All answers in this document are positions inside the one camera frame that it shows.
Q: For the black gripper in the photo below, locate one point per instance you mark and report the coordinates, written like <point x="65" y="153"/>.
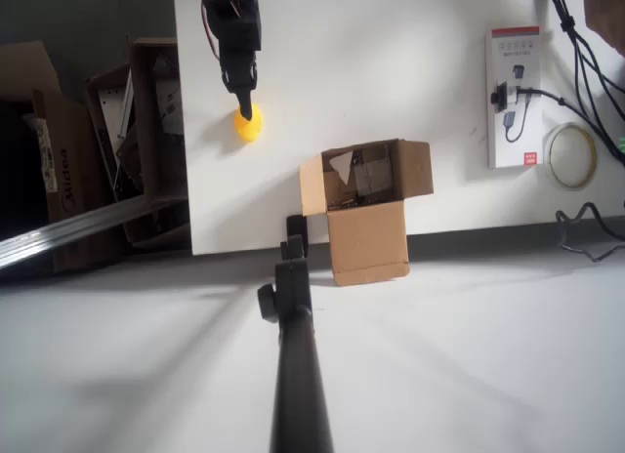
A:
<point x="237" y="71"/>

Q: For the yellow rubber duck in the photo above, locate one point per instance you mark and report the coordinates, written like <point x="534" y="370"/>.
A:
<point x="250" y="128"/>

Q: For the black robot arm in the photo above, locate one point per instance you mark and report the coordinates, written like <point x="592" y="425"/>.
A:
<point x="229" y="1"/>

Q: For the person's forearm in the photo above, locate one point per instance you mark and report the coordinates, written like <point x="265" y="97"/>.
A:
<point x="608" y="9"/>

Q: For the open cardboard parts box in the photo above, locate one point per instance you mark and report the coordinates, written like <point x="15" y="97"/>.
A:
<point x="146" y="131"/>

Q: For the small open cardboard box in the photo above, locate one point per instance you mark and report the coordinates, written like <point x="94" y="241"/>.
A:
<point x="368" y="238"/>

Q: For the Midea cardboard box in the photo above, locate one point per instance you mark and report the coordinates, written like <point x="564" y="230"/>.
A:
<point x="73" y="179"/>

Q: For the white adapter product box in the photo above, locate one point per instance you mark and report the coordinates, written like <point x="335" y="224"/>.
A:
<point x="527" y="135"/>

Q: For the white paper triangle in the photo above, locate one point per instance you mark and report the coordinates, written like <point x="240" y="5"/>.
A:
<point x="343" y="165"/>

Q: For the grey metal block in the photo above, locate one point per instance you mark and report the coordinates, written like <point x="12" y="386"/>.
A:
<point x="373" y="177"/>

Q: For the white printed paper label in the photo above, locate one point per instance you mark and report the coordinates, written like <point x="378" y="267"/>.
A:
<point x="44" y="150"/>

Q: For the black and white adapter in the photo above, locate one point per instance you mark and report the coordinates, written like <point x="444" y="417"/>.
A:
<point x="503" y="96"/>

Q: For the clear tape roll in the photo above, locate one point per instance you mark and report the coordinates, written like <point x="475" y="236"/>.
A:
<point x="592" y="162"/>

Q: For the green terminal connector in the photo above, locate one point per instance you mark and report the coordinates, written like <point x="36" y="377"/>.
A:
<point x="621" y="144"/>

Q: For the perforated metal bracket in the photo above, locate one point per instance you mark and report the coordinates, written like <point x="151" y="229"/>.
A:
<point x="110" y="111"/>

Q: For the aluminium profile rail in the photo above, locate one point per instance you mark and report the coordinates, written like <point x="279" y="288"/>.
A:
<point x="73" y="226"/>

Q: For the black camera stand pole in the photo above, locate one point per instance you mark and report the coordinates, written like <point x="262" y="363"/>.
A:
<point x="295" y="355"/>

